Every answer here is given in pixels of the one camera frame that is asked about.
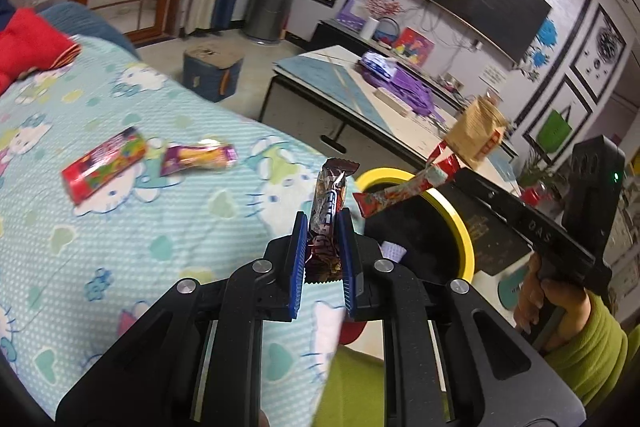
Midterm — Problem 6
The coffee table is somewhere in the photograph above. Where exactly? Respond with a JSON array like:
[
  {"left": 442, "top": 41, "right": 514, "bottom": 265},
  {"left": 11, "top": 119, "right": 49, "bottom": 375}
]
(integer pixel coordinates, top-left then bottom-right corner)
[{"left": 259, "top": 46, "right": 454, "bottom": 172}]

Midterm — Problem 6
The white cylinder cup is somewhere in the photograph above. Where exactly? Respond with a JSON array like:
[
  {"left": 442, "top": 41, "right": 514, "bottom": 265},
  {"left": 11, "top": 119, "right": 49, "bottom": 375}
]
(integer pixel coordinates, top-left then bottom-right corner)
[{"left": 359, "top": 17, "right": 378, "bottom": 40}]

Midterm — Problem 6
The red snack wrapper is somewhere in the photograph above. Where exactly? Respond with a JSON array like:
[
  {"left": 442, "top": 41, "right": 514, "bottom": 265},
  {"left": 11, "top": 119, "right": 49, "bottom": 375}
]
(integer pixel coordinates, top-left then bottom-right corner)
[{"left": 352, "top": 142, "right": 461, "bottom": 219}]

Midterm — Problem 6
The green right sleeve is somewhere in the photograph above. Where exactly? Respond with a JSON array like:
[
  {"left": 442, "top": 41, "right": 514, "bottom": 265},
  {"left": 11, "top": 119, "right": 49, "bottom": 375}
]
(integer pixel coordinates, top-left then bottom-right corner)
[{"left": 544, "top": 293, "right": 640, "bottom": 415}]

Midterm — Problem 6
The purple snack wrapper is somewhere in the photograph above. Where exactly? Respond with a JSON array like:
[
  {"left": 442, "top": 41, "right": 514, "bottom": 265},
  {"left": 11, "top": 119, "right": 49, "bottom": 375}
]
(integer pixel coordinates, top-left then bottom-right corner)
[{"left": 160, "top": 140, "right": 239, "bottom": 176}]

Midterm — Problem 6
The dark chocolate bar wrapper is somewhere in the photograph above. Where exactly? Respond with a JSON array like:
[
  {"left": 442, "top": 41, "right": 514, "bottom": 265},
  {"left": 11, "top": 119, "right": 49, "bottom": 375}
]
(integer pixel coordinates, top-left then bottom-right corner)
[{"left": 305, "top": 158, "right": 359, "bottom": 284}]

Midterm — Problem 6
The Hello Kitty bed sheet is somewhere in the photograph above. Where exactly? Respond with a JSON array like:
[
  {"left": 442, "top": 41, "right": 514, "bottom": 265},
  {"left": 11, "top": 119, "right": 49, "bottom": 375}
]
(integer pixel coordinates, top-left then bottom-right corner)
[{"left": 1, "top": 37, "right": 324, "bottom": 416}]

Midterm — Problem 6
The green hanging tote bag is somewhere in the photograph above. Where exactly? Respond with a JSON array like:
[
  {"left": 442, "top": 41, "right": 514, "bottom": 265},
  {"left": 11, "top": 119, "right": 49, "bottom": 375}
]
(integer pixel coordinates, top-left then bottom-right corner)
[{"left": 536, "top": 105, "right": 572, "bottom": 154}]

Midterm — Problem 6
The red candy bottle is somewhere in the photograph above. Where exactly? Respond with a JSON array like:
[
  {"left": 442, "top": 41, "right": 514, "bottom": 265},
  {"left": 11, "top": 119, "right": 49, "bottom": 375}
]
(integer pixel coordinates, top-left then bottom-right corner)
[{"left": 61, "top": 127, "right": 146, "bottom": 205}]

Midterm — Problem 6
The red blanket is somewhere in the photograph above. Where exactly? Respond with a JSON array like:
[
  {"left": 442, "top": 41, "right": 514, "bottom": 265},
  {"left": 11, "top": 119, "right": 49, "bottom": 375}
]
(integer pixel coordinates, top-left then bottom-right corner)
[{"left": 0, "top": 9, "right": 81, "bottom": 93}]

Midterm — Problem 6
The blue storage stool box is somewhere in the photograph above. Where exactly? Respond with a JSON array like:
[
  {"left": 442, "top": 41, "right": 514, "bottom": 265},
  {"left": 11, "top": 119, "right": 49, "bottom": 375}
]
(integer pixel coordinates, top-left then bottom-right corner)
[{"left": 181, "top": 41, "right": 244, "bottom": 103}]

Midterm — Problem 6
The purple box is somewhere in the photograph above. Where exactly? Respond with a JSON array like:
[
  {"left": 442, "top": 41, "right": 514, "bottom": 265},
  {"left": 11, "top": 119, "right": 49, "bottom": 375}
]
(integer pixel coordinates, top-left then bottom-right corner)
[{"left": 335, "top": 0, "right": 369, "bottom": 32}]

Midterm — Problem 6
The colourful picture board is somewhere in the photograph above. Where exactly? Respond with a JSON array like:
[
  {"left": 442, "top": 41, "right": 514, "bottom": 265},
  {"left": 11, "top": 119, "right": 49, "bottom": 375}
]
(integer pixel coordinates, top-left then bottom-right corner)
[{"left": 392, "top": 27, "right": 435, "bottom": 68}]

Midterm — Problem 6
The yellow rimmed trash bin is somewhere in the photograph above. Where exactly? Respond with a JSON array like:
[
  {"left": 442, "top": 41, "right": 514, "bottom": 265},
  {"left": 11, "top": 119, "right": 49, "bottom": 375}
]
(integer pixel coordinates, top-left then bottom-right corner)
[{"left": 363, "top": 188, "right": 475, "bottom": 284}]

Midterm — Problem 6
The right hand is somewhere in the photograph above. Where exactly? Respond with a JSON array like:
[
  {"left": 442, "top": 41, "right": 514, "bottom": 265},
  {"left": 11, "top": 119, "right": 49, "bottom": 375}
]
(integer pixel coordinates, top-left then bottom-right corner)
[{"left": 514, "top": 254, "right": 591, "bottom": 343}]

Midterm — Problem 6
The red potted plant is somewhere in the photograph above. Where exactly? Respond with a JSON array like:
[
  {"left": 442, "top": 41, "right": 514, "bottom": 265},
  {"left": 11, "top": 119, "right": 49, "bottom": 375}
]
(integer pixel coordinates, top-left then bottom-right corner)
[{"left": 518, "top": 150, "right": 563, "bottom": 218}]

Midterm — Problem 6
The wall clock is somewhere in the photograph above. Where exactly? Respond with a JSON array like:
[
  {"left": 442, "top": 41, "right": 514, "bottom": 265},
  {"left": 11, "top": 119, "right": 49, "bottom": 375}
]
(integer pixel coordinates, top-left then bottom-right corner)
[{"left": 596, "top": 18, "right": 623, "bottom": 65}]

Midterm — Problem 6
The white blue tissue pack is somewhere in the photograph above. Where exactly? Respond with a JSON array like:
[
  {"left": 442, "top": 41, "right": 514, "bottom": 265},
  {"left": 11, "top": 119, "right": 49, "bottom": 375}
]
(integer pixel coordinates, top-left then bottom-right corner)
[{"left": 359, "top": 52, "right": 397, "bottom": 79}]

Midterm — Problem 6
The brown paper bag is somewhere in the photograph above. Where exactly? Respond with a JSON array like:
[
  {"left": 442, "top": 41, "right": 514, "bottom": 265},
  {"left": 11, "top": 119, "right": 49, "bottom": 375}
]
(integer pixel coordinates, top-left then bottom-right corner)
[{"left": 444, "top": 96, "right": 508, "bottom": 170}]

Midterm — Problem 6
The green trousers leg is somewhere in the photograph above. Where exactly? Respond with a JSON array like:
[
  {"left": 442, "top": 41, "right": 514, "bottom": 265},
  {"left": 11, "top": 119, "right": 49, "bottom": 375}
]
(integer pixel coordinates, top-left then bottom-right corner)
[{"left": 311, "top": 345, "right": 452, "bottom": 427}]

